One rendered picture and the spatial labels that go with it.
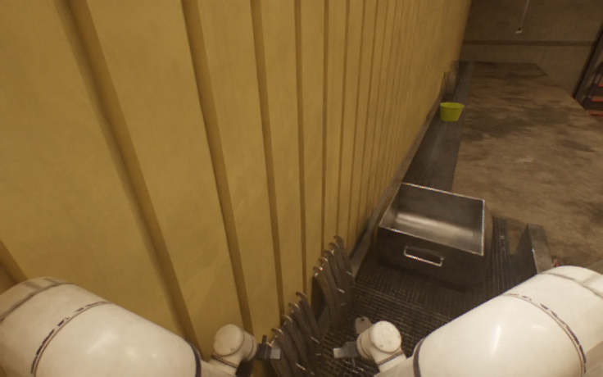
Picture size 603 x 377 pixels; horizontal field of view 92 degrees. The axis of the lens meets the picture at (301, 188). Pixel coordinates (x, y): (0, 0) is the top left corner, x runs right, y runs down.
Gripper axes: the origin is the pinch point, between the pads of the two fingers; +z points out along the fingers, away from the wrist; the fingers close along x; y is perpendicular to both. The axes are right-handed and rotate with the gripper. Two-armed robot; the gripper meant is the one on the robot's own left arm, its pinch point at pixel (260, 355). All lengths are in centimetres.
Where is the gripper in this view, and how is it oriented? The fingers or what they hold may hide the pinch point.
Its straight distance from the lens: 130.2
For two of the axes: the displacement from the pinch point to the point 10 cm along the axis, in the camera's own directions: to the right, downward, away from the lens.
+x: -9.8, 0.4, 2.0
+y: 0.9, -8.0, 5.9
